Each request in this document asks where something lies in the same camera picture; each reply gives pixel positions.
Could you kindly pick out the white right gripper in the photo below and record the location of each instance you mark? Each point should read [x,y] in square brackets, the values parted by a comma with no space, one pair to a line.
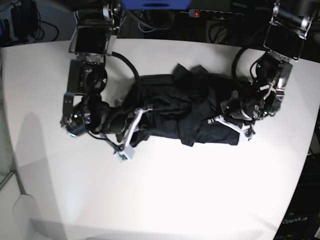
[124,124]

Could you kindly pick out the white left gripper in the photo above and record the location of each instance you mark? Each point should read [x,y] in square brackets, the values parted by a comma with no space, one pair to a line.
[234,117]

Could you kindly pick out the dark long-sleeve shirt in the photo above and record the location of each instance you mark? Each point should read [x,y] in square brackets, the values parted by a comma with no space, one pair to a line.
[185,105]

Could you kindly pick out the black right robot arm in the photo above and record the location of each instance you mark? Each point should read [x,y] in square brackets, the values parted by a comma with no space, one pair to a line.
[83,111]

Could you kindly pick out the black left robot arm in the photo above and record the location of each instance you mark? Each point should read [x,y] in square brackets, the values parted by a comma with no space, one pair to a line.
[245,101]

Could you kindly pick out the black OpenArm base box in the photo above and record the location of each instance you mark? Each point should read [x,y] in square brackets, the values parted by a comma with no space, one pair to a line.
[302,218]

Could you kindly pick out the blue plastic bin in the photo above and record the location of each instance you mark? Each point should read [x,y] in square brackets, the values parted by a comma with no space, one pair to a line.
[155,4]

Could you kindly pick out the white power strip red switch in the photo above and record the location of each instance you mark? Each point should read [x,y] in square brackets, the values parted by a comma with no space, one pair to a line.
[215,15]

